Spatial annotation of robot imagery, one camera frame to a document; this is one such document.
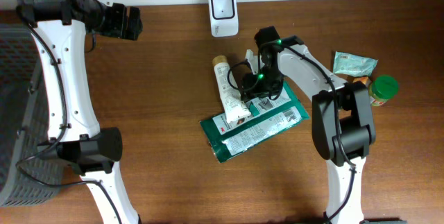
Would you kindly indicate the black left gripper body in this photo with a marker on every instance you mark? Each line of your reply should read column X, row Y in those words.
column 128, row 21

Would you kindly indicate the green lid jar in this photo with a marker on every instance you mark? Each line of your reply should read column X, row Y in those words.
column 382, row 89

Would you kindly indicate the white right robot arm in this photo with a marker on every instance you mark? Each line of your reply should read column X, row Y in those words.
column 342, row 126

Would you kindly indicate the light green wipes packet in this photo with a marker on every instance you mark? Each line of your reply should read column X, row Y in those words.
column 353, row 65

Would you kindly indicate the grey plastic basket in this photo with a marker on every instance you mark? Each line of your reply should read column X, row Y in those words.
column 24, row 122

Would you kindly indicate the white barcode scanner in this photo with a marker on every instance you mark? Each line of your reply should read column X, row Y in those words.
column 224, row 19

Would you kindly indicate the white tube with gold cap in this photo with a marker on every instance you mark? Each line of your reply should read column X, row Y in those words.
column 234, row 108

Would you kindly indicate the green white package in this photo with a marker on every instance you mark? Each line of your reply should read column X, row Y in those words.
column 269, row 118

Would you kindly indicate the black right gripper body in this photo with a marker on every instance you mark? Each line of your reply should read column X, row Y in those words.
column 266, row 75

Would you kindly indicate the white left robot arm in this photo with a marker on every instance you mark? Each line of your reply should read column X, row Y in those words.
column 75, row 137

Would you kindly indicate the orange tissue pack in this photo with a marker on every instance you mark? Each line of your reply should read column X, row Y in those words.
column 365, row 80

